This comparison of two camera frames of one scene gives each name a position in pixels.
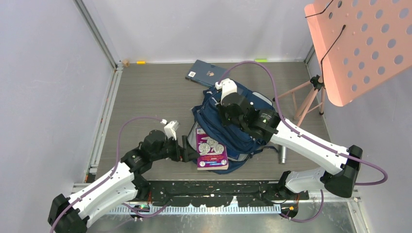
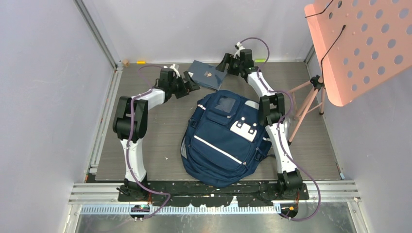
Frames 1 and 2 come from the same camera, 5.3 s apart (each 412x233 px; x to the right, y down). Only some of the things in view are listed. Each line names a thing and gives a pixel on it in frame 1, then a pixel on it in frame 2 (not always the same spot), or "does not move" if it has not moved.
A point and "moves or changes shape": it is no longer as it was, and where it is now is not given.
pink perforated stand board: [360, 43] does not move
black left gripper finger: [188, 152] -> [190, 85]
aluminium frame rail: [97, 35] does not move
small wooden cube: [126, 63] does not move
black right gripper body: [226, 119] -> [235, 66]
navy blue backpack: [240, 146] moves or changes shape
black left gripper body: [170, 149] -> [178, 87]
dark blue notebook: [205, 73] does not move
